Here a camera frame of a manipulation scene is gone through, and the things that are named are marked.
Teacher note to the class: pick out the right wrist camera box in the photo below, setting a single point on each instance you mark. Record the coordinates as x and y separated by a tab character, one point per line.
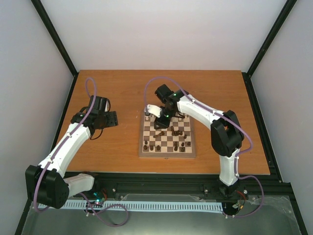
153	110

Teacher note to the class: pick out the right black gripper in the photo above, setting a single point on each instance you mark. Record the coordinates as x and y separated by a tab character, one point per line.
163	125

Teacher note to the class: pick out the dark chess piece cluster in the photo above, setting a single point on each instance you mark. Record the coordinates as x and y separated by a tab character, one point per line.
167	141

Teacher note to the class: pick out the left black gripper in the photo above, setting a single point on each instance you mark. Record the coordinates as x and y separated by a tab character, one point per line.
113	121

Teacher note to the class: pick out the right black frame post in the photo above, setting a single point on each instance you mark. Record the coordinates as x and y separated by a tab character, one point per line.
282	16

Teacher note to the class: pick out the wooden chess board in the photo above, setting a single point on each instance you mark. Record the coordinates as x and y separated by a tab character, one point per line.
187	122

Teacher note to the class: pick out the left black frame post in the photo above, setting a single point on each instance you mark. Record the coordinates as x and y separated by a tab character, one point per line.
39	7

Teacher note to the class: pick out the black frame post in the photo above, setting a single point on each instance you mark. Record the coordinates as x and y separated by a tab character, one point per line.
39	7
282	16

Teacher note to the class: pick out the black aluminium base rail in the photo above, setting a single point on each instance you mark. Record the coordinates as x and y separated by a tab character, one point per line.
208	187

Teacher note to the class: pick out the white chess pieces row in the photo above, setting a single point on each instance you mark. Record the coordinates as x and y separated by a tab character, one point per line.
152	118

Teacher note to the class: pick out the light blue cable duct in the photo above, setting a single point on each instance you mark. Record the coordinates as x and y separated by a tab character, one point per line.
150	206

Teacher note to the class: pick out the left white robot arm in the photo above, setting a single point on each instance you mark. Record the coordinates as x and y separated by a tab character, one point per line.
46	183

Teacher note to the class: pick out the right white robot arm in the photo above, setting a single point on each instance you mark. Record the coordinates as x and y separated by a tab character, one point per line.
226	138

